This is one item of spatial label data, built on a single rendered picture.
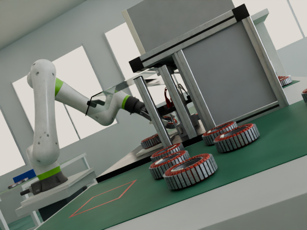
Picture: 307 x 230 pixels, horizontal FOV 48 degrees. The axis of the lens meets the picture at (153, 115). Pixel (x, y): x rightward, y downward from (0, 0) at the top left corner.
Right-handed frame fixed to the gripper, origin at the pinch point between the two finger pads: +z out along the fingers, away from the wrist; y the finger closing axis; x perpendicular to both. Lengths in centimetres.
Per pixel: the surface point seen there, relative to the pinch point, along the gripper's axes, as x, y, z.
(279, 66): 37, -73, 46
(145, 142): 10, 54, 7
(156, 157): 23, 85, 22
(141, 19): 56, 51, -9
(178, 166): 38, 111, 34
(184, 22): 60, 49, 7
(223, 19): 66, 57, 23
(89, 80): -147, -375, -265
